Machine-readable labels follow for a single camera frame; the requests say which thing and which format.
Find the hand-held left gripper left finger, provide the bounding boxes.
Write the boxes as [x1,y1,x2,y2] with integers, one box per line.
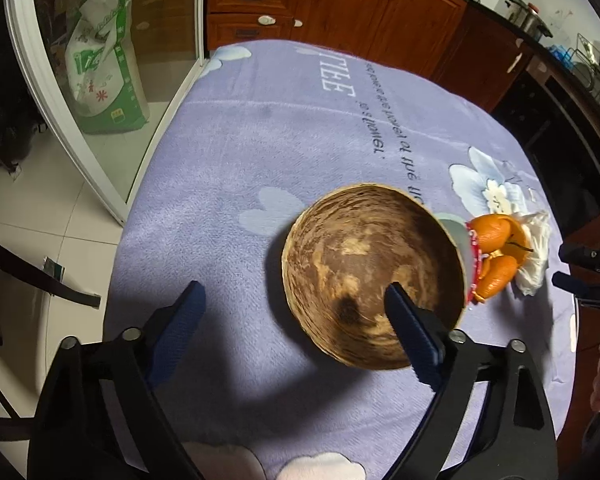
[27,280,208,480]

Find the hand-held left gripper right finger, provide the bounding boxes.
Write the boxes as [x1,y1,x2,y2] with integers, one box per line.
[384,282,561,480]

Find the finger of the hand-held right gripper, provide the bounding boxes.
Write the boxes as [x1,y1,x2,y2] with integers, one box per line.
[558,242,600,274]
[551,271,600,312]

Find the brown wooden bowl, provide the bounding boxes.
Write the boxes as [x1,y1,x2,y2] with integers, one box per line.
[280,183,471,372]

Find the orange tangerine peel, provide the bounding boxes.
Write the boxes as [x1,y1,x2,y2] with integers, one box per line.
[469,213,532,306]

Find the red white wrapper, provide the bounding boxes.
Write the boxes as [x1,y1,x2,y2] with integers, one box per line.
[436,212,487,307]

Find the dark wooden chair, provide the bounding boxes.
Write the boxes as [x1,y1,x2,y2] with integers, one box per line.
[0,220,102,443]

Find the small green card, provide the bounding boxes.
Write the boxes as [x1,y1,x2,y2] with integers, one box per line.
[42,256,66,281]

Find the dark built-in appliance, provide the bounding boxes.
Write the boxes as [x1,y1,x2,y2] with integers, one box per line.
[492,67,600,211]

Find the purple printed blanket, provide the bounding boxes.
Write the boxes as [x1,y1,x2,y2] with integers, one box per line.
[102,40,579,480]

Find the stainless steel pot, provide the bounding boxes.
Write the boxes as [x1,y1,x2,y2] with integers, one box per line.
[505,0,554,42]

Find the white green rice sack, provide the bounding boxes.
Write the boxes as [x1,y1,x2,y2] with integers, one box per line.
[62,0,151,136]

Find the white-framed glass sliding door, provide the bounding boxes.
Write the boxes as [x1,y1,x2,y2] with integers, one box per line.
[2,0,212,227]

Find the brown wooden kitchen cabinet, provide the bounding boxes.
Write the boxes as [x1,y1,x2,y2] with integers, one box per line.
[205,0,546,112]

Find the wire dish rack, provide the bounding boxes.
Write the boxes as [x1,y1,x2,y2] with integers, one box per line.
[565,32,600,113]

